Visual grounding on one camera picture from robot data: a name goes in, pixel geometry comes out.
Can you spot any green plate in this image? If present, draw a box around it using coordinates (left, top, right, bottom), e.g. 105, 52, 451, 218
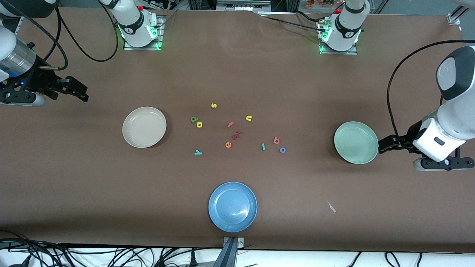
334, 121, 379, 165

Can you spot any beige brown plate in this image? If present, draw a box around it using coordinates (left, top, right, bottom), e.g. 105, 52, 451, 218
122, 107, 167, 149

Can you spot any brown table cover mat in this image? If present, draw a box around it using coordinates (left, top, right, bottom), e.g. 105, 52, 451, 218
0, 6, 475, 253

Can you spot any blue plate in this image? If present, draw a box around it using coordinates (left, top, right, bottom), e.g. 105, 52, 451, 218
208, 181, 258, 233

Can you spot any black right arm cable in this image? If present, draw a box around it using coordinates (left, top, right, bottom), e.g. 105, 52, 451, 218
0, 0, 119, 71

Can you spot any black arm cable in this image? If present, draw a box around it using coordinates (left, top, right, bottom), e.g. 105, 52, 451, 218
0, 0, 119, 71
387, 39, 475, 147

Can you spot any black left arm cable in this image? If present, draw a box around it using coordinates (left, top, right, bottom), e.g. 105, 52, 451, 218
387, 39, 475, 147

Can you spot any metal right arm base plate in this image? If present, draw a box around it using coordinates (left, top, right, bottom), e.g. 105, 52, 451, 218
123, 15, 164, 51

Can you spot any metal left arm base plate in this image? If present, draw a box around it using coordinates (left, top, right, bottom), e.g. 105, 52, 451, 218
318, 20, 359, 56

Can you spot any looped black floor cable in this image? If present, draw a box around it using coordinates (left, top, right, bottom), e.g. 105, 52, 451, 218
384, 251, 402, 267

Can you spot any aluminium corner bracket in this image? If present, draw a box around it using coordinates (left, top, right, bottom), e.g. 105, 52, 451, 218
447, 7, 465, 26

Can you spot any black base power cable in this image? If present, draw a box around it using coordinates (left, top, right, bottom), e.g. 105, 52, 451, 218
260, 14, 324, 32

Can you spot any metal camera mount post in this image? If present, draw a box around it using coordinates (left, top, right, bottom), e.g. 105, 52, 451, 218
213, 237, 245, 267

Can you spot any grey metal frame box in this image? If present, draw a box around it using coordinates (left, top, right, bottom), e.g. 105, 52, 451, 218
216, 0, 272, 12

